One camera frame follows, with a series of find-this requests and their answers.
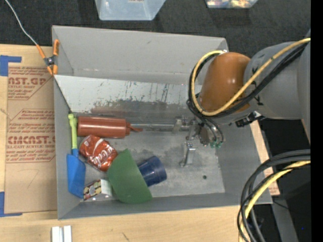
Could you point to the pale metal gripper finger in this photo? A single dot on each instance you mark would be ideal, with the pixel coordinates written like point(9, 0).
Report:
point(178, 126)
point(189, 152)

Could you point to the dark blue cup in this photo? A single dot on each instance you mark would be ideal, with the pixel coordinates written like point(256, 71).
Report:
point(154, 170)

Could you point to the green bowl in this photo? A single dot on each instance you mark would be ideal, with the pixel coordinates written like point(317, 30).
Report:
point(127, 180)

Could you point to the red-brown squeeze bottle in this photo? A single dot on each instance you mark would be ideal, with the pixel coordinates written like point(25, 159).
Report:
point(101, 127)

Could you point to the grey metal bin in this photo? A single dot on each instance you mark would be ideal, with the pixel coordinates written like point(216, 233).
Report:
point(141, 52)

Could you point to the crushed red soda can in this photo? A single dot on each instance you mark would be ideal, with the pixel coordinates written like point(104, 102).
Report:
point(97, 151)

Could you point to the small colourful printed box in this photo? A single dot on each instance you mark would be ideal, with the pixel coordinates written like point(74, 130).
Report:
point(97, 189)

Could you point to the blue and green toy shovel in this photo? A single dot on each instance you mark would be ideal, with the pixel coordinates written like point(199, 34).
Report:
point(75, 175)

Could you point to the brown cardboard board red print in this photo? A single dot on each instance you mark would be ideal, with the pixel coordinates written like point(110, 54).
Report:
point(30, 125)

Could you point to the black cylinder on white bracket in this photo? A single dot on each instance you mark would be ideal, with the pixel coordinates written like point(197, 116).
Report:
point(243, 122)

